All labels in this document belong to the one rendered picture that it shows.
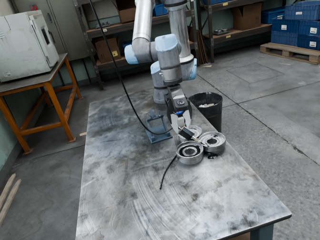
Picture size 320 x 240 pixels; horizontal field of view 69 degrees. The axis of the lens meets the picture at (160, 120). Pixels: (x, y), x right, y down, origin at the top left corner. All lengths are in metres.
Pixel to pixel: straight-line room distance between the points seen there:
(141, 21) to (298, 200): 1.51
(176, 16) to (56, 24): 3.52
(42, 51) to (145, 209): 2.40
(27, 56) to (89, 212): 2.34
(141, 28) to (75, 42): 3.60
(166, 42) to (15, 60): 2.37
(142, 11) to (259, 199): 0.85
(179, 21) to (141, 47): 0.36
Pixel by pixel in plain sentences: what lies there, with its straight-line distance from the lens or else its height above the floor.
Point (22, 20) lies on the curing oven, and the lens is 2.92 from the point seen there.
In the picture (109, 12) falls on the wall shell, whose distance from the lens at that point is 4.76.
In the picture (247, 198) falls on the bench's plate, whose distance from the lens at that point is 0.78.
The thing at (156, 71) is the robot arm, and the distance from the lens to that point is 1.33.
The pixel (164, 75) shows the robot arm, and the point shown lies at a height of 1.12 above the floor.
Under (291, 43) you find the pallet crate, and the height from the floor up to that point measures 0.18.
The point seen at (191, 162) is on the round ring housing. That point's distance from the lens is 0.88.
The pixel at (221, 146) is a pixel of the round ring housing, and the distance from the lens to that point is 0.92.
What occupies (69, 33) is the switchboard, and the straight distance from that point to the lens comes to 4.57.
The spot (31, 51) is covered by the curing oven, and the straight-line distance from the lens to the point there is 2.95.
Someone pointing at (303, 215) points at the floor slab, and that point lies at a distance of 1.83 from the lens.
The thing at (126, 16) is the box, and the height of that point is 1.11.
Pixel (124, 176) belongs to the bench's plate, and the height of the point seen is 0.80.
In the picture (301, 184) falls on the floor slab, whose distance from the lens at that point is 2.02.
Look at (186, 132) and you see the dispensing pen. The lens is 0.89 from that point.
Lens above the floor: 1.38
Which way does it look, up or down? 29 degrees down
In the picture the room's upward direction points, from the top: 11 degrees counter-clockwise
